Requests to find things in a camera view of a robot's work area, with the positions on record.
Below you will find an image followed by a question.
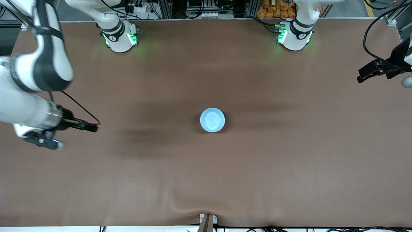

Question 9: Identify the brown table cloth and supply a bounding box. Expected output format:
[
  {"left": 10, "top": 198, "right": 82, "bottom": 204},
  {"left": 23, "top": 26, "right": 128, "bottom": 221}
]
[{"left": 0, "top": 18, "right": 412, "bottom": 227}]

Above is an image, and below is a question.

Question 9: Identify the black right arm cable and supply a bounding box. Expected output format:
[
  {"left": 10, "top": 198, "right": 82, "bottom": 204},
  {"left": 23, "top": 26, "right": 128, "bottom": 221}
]
[{"left": 48, "top": 90, "right": 101, "bottom": 126}]

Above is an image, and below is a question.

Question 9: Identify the grey metal bracket plate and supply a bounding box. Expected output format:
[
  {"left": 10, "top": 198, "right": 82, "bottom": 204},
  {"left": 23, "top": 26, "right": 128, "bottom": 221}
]
[{"left": 199, "top": 214, "right": 218, "bottom": 225}]

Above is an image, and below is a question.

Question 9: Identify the orange packaged goods pile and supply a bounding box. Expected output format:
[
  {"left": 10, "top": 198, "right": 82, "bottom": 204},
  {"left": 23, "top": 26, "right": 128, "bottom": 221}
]
[{"left": 257, "top": 0, "right": 322, "bottom": 19}]

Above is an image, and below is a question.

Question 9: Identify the white power strip with plugs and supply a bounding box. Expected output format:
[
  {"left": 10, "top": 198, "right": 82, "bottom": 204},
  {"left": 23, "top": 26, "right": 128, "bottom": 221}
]
[{"left": 124, "top": 0, "right": 152, "bottom": 14}]

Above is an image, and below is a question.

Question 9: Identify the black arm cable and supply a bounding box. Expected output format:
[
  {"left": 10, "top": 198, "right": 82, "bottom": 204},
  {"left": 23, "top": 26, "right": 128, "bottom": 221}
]
[
  {"left": 363, "top": 0, "right": 412, "bottom": 70},
  {"left": 48, "top": 90, "right": 101, "bottom": 126}
]

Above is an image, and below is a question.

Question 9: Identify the aluminium frame post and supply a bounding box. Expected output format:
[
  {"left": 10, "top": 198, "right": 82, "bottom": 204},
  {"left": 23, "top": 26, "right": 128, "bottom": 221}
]
[
  {"left": 246, "top": 0, "right": 259, "bottom": 18},
  {"left": 159, "top": 0, "right": 173, "bottom": 19}
]

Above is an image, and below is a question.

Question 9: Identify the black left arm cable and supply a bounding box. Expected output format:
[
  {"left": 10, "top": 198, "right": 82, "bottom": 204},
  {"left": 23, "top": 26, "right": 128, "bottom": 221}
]
[{"left": 363, "top": 0, "right": 412, "bottom": 70}]

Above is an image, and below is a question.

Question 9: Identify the brown pole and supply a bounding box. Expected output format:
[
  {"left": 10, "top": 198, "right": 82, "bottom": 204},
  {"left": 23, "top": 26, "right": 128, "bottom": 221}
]
[{"left": 197, "top": 214, "right": 214, "bottom": 232}]

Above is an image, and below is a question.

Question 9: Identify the aluminium corner frame profile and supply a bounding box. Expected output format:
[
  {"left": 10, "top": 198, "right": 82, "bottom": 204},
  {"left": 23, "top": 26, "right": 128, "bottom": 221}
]
[
  {"left": 385, "top": 0, "right": 412, "bottom": 26},
  {"left": 0, "top": 0, "right": 31, "bottom": 30}
]

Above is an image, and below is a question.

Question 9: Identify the blue bowl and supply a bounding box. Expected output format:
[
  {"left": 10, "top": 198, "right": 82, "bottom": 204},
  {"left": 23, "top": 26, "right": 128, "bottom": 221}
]
[{"left": 200, "top": 108, "right": 226, "bottom": 133}]

